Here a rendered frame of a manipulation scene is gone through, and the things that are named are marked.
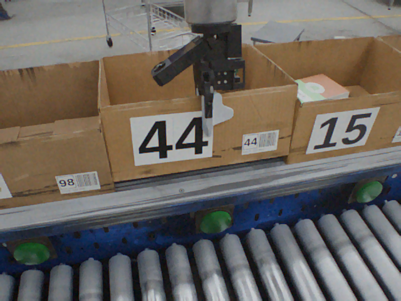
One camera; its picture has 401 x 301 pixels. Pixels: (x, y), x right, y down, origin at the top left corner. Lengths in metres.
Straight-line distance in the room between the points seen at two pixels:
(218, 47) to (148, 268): 0.48
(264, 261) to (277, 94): 0.36
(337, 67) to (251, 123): 0.48
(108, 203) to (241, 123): 0.31
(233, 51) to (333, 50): 0.49
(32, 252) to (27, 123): 0.37
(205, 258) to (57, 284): 0.32
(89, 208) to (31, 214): 0.12
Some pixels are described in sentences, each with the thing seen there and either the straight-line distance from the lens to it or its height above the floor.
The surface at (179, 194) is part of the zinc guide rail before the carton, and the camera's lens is 0.70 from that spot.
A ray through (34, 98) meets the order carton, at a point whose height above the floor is 0.97.
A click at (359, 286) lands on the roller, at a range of 0.84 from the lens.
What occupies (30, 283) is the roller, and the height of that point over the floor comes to 0.75.
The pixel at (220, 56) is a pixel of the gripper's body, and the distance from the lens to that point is 0.62.
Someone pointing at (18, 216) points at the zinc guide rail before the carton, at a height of 0.89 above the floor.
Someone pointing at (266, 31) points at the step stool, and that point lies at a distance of 2.77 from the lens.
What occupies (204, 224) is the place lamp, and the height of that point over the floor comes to 0.82.
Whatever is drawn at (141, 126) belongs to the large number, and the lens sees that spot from 0.64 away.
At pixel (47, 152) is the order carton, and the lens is 0.66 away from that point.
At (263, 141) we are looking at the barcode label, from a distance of 0.73.
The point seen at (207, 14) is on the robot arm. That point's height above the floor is 1.23.
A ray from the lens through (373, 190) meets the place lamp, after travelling 0.91.
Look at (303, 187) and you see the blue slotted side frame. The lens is 0.79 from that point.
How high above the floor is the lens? 1.41
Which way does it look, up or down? 41 degrees down
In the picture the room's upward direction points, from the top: straight up
